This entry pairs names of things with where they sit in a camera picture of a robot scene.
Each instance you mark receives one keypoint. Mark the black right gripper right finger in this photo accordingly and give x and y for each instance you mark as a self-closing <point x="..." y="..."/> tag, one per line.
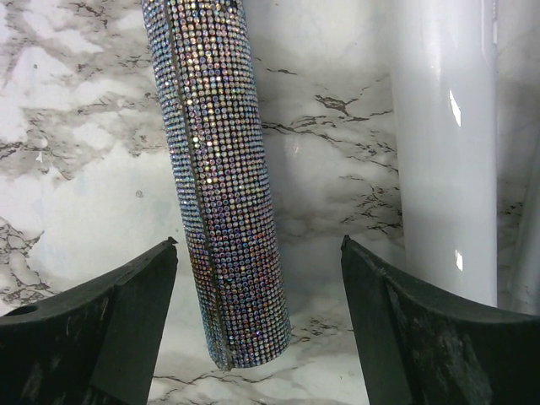
<point x="419" y="344"/>

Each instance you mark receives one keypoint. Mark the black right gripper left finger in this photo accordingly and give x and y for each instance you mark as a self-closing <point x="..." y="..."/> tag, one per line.
<point x="96" y="343"/>

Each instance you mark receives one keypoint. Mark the white foam-head microphone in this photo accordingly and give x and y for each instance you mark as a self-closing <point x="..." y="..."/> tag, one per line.
<point x="443" y="73"/>

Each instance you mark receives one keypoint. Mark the copper body mesh microphone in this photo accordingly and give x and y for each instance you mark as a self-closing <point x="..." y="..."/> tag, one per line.
<point x="205" y="83"/>

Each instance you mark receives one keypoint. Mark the silver grey handheld microphone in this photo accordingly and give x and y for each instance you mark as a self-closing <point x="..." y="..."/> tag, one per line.
<point x="518" y="259"/>

